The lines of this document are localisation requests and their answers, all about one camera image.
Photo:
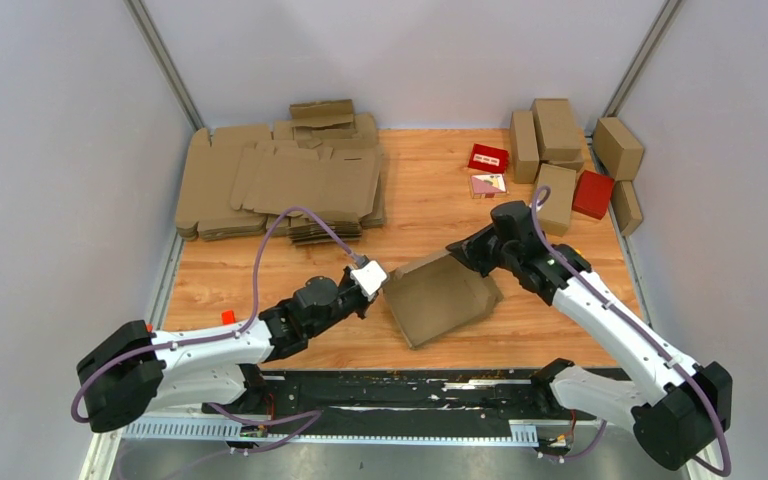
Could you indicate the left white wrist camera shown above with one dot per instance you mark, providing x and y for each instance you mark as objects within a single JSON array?
[{"x": 370, "y": 278}]

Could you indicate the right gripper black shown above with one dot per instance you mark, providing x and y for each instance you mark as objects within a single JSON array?
[{"x": 469, "y": 251}]

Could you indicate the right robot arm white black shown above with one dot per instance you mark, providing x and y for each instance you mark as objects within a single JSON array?
[{"x": 674, "y": 406}]

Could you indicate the small red box with window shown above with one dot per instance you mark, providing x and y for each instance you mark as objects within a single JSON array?
[{"x": 488, "y": 159}]

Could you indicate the aluminium rail frame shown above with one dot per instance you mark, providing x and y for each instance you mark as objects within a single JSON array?
[{"x": 211, "y": 422}]

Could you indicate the flat cardboard stack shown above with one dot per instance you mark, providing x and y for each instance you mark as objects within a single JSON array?
[{"x": 244, "y": 180}]

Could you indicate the cardboard box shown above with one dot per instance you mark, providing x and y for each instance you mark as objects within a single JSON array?
[
  {"x": 556, "y": 130},
  {"x": 619, "y": 151},
  {"x": 555, "y": 213},
  {"x": 626, "y": 207},
  {"x": 525, "y": 158},
  {"x": 434, "y": 295}
]

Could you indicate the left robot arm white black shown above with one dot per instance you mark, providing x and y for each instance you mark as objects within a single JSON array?
[{"x": 135, "y": 371}]

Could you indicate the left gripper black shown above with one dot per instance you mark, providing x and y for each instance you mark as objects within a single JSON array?
[{"x": 364, "y": 305}]

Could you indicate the folded cardboard box top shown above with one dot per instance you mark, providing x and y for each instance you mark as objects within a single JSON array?
[{"x": 556, "y": 130}]

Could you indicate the small orange block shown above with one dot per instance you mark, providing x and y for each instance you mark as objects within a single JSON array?
[{"x": 227, "y": 318}]

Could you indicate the folded cardboard box front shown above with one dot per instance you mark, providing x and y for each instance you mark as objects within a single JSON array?
[{"x": 555, "y": 213}]

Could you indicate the pink puzzle box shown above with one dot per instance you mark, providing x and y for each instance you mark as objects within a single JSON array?
[{"x": 488, "y": 185}]

